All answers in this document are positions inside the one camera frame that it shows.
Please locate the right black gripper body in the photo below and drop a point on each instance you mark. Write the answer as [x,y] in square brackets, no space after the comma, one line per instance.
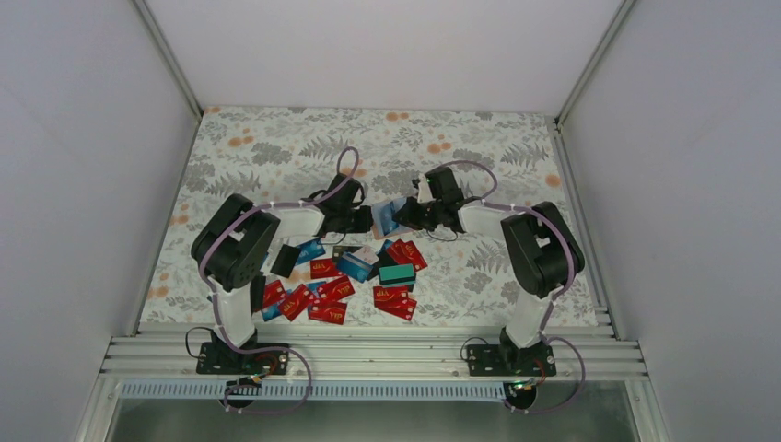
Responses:
[423,218]

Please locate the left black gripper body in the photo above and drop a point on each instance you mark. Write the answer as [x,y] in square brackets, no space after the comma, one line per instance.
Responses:
[348,225]

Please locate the blue diamond card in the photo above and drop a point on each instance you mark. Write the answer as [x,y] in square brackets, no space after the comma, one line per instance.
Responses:
[385,216]

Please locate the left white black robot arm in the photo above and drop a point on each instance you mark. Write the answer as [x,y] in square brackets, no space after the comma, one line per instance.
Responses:
[234,244]

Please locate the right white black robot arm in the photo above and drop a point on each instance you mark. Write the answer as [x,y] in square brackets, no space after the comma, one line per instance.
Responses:
[542,251]

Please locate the white pink card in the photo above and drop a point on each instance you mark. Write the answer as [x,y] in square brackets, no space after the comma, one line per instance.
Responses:
[366,254]

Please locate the red vip card right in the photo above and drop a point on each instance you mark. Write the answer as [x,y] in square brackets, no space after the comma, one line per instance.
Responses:
[406,252]

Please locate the red vip card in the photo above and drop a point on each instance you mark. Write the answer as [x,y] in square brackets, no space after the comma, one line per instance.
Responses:
[335,290]
[406,252]
[334,313]

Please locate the black card left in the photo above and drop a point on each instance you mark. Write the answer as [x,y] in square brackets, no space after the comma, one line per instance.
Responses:
[285,261]

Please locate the red vip card upper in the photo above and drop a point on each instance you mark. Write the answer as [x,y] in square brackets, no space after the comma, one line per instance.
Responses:
[335,290]

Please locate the teal card with black stripe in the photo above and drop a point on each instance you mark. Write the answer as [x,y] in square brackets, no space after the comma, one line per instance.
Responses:
[397,275]

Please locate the red vip card bottom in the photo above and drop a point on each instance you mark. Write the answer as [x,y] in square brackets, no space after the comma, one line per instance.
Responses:
[334,313]

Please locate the red card lower left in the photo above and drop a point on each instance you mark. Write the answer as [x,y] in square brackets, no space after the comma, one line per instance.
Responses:
[296,302]

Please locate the red card pair right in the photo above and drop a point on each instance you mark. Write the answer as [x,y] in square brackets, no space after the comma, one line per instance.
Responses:
[396,301]

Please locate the floral patterned table mat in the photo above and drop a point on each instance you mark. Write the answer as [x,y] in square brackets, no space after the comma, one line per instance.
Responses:
[276,154]

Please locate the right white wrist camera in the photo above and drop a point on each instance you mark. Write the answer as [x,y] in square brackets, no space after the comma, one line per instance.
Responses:
[424,194]

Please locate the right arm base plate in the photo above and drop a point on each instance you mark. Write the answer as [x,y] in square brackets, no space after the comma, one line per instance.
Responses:
[493,360]

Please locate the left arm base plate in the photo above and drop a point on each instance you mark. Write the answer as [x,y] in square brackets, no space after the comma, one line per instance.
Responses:
[218,359]

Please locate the aluminium rail frame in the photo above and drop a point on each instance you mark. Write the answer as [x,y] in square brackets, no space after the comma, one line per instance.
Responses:
[382,383]

